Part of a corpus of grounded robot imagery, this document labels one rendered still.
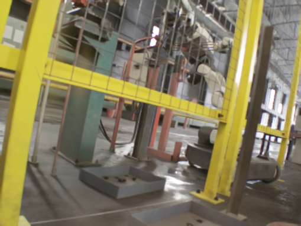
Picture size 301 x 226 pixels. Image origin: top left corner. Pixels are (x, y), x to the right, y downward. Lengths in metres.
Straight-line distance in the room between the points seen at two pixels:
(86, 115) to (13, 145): 0.89
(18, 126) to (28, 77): 0.11
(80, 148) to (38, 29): 0.97
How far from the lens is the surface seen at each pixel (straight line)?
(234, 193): 1.15
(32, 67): 0.59
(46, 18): 0.61
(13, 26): 6.86
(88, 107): 1.44
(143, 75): 2.55
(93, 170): 1.25
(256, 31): 1.54
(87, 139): 1.47
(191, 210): 1.07
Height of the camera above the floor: 0.35
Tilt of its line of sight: level
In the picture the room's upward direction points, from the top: 11 degrees clockwise
